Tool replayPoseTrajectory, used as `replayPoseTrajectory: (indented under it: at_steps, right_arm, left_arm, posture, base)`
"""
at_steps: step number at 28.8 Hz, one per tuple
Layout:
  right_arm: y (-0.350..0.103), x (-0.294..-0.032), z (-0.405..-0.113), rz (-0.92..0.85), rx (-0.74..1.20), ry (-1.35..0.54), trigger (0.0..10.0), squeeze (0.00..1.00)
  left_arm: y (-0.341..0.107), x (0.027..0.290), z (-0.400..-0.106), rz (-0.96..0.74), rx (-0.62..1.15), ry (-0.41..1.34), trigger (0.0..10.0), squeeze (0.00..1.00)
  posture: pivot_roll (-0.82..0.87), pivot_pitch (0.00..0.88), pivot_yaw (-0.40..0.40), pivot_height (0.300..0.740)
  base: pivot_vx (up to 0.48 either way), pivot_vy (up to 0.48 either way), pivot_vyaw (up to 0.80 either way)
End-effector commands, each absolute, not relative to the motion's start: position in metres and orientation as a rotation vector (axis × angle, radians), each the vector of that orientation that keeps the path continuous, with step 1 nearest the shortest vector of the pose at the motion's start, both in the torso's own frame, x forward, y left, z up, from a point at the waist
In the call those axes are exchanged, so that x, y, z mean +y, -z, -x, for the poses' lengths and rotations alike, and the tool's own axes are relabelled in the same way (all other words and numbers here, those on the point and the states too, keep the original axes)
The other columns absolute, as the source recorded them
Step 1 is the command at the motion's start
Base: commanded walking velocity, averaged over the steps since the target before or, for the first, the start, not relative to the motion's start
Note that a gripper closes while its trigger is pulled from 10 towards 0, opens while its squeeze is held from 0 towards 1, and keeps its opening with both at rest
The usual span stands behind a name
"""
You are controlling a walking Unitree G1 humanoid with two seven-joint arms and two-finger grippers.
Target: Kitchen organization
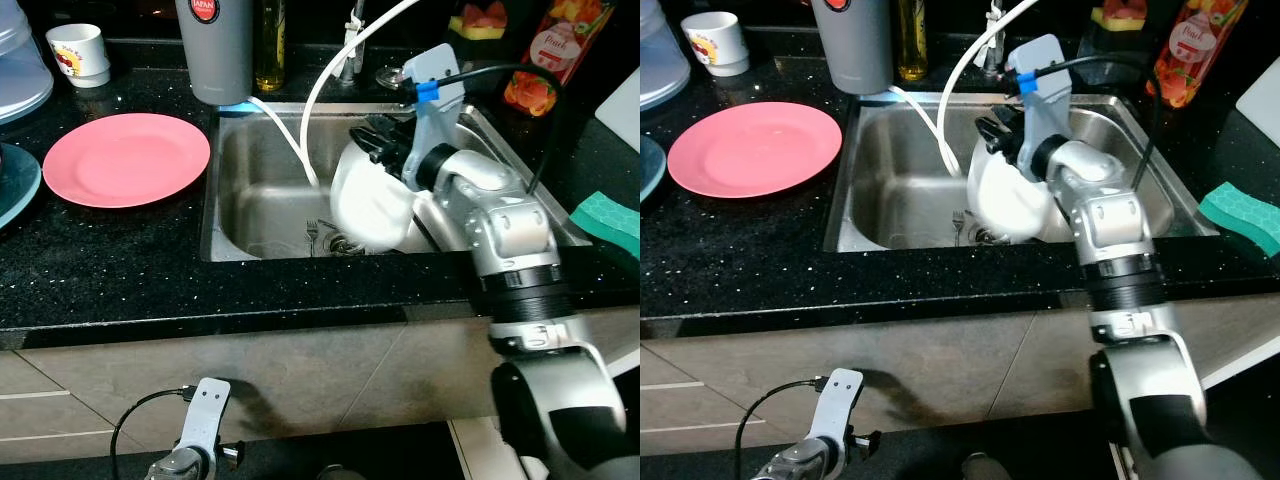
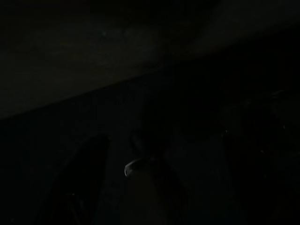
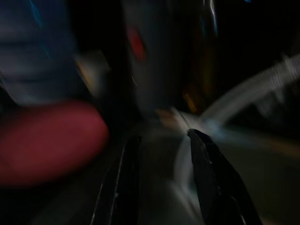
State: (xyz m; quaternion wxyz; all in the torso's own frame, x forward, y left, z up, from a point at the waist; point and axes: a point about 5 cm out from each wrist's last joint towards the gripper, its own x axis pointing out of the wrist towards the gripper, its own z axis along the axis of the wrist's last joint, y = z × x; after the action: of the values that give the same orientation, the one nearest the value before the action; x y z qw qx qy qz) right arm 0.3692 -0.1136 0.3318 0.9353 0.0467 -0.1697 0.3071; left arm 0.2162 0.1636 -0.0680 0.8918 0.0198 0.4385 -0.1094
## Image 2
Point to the black floor mat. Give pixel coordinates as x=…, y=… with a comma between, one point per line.
x=199, y=164

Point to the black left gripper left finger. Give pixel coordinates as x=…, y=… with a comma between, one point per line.
x=84, y=182

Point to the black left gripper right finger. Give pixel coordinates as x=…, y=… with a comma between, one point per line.
x=243, y=187

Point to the grey robot foot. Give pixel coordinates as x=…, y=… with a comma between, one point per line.
x=131, y=164

